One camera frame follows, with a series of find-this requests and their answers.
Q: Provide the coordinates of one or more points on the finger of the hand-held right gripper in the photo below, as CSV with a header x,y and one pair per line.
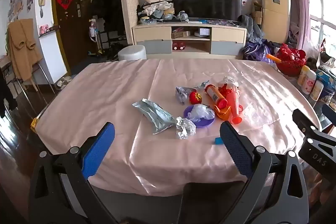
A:
x,y
304,119

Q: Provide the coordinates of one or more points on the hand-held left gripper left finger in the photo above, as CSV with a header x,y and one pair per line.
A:
x,y
99,150

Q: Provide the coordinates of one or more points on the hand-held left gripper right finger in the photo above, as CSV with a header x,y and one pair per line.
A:
x,y
236,148

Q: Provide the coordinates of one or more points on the small blue card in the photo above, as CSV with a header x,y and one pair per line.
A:
x,y
218,141

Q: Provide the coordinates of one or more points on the orange packet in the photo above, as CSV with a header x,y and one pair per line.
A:
x,y
220,111

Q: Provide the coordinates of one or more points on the purple plastic lid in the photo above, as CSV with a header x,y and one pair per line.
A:
x,y
203,123

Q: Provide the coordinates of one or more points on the clear plastic bag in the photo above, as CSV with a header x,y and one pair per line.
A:
x,y
200,111

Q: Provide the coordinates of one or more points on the foil ball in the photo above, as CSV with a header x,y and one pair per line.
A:
x,y
185,128

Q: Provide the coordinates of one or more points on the orange tube canister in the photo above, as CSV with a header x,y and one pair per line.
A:
x,y
215,96

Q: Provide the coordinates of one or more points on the grey trash bin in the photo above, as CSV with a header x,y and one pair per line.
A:
x,y
210,203

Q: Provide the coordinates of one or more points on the red round snack packet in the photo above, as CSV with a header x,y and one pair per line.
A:
x,y
195,97

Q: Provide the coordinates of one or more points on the silver foil packet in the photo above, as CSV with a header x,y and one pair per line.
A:
x,y
155,115

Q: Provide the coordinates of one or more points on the white paper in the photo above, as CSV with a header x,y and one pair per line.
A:
x,y
231,81

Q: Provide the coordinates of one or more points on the blue-grey twisted wrapper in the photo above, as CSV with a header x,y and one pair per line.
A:
x,y
202,84

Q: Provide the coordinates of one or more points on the grey foil wrapper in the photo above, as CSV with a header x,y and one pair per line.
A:
x,y
182,94

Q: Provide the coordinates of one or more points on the person's right hand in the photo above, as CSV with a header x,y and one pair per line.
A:
x,y
321,187

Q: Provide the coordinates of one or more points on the blue tin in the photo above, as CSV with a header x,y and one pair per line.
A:
x,y
328,87

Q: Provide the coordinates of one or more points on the red plastic basket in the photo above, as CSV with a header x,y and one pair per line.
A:
x,y
290,61

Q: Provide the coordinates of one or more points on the orange toy tube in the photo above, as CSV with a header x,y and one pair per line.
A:
x,y
271,58

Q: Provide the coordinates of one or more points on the gold wrapper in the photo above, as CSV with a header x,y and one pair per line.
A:
x,y
35,124

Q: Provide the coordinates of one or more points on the pair of slippers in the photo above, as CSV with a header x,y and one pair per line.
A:
x,y
63,82

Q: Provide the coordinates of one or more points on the purple bag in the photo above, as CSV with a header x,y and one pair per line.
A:
x,y
256,52

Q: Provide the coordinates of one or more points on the metal chair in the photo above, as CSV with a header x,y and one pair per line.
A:
x,y
39,79

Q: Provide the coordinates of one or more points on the white round stool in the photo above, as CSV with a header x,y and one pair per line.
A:
x,y
132,53

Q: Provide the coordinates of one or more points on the grey-blue cloth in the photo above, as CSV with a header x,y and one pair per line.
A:
x,y
252,27

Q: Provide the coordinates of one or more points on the black cloth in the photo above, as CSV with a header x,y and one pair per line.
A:
x,y
6,98

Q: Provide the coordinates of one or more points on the small cardboard boxes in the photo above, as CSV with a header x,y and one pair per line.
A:
x,y
257,14

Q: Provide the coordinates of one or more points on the brown door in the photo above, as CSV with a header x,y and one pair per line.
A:
x,y
71,37

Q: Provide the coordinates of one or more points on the window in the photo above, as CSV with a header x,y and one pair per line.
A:
x,y
323,3

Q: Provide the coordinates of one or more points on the tall cardboard box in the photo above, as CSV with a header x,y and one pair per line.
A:
x,y
275,3

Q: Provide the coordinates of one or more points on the white box in cabinet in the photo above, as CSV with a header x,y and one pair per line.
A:
x,y
202,32

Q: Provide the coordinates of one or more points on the white child apron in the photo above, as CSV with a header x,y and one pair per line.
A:
x,y
93,29

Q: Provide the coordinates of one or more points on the beige coat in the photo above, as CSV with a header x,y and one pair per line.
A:
x,y
23,48

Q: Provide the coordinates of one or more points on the wooden television cabinet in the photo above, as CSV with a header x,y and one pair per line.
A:
x,y
152,33

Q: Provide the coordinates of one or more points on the dark coats on rack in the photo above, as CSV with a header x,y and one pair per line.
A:
x,y
107,3

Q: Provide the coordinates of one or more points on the beige folding screen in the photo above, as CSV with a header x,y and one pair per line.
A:
x,y
128,3

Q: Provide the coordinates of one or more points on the pile of clothes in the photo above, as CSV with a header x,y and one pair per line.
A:
x,y
157,7

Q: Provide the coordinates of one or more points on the red diamond door sticker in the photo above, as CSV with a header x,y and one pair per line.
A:
x,y
64,0

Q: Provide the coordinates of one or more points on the wall shelf with pink toy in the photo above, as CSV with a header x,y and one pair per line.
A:
x,y
47,29

